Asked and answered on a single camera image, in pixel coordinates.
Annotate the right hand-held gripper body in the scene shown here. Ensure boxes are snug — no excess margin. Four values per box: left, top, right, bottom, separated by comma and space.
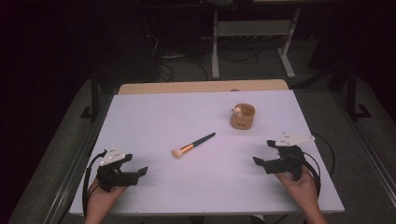
264, 133, 316, 182

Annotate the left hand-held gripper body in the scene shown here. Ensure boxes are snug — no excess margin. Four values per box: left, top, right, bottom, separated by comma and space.
95, 144, 139, 192

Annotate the person's left hand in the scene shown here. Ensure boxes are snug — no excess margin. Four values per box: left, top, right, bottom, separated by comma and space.
85, 178, 129, 218

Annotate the person's right hand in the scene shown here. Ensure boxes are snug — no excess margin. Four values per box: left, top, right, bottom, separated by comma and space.
275, 172, 320, 216

